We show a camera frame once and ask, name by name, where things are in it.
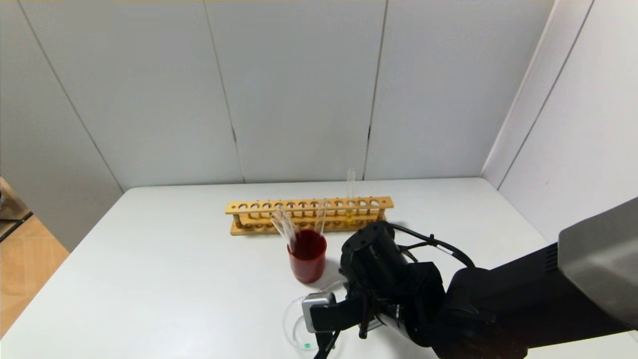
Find yellow pigment glass test tube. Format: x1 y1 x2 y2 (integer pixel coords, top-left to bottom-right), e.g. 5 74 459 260
345 168 357 226

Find wooden test tube rack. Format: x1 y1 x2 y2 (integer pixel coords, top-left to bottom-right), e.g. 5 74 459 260
225 196 394 236

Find dark red cup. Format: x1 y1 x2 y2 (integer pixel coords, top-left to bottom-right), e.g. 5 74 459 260
287 229 328 284

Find clear glass beaker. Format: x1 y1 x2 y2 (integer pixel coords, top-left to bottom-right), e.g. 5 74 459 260
282 296 344 359

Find black camera cable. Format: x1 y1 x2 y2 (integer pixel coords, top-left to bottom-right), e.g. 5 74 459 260
313 223 477 359

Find black metal frame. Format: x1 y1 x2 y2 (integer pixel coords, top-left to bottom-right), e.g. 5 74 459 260
0 176 34 244

